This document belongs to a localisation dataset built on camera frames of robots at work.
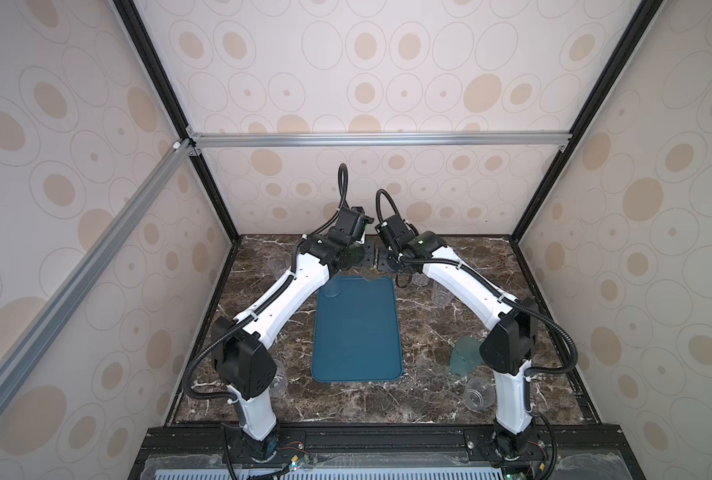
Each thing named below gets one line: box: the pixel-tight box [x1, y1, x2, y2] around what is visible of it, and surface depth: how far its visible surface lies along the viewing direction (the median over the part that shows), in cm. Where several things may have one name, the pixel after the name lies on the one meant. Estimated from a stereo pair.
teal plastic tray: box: [312, 275, 403, 383], surface depth 96 cm
